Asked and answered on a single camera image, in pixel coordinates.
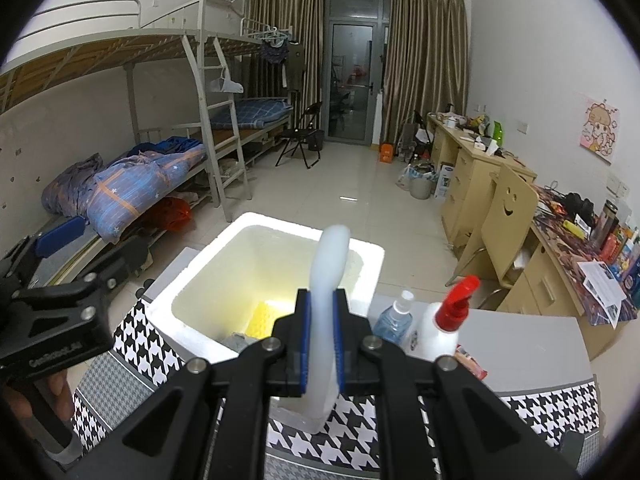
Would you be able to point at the wooden smiley chair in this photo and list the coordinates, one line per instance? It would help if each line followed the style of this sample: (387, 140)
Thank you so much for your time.
(503, 230)

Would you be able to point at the blue plaid quilt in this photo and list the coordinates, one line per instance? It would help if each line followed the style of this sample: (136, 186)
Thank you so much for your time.
(111, 197)

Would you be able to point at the red snack packet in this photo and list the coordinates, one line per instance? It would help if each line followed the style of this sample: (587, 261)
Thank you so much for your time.
(470, 363)

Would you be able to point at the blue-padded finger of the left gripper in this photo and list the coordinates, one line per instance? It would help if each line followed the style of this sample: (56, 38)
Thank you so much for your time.
(60, 236)

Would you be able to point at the small clear spray bottle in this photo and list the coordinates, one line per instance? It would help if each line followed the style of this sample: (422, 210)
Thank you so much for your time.
(394, 322)

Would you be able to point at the white paper sheets on desk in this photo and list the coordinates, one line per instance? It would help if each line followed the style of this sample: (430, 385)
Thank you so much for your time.
(605, 289)

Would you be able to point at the white foam box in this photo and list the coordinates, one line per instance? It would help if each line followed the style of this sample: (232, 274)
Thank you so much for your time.
(255, 259)

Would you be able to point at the grey cloth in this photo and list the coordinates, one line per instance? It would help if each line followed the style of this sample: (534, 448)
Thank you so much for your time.
(237, 342)

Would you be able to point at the long wooden desk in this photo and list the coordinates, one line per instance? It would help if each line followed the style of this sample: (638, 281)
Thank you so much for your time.
(550, 282)

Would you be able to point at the white pump bottle red cap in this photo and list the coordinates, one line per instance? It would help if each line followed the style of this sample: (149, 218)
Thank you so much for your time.
(437, 332)

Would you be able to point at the orange bucket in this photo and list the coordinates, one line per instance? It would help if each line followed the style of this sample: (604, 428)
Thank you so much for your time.
(387, 153)

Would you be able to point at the pink cartoon wall poster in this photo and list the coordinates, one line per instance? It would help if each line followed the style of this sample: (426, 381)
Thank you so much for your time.
(600, 129)

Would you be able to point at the left brown curtain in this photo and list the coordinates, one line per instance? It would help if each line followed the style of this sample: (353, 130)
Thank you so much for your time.
(289, 64)

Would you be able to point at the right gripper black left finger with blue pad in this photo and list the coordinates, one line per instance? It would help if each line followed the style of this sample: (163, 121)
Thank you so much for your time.
(289, 372)

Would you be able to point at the metal bunk bed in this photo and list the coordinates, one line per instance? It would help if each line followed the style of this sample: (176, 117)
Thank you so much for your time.
(109, 91)

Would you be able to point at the right brown curtain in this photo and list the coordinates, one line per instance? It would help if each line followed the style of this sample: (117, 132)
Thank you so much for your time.
(427, 61)

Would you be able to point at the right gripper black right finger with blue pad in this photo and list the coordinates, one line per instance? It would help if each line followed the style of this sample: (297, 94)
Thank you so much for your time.
(354, 371)

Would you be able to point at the brown curtain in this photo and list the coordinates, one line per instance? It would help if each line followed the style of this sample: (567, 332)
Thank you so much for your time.
(427, 61)
(289, 64)

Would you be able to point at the black folding chair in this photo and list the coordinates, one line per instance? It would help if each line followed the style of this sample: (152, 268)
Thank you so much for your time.
(305, 137)

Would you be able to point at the glass balcony door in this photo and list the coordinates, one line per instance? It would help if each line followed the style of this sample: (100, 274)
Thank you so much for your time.
(355, 41)

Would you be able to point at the person's left hand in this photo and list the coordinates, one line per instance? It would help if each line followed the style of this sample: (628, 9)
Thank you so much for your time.
(55, 388)

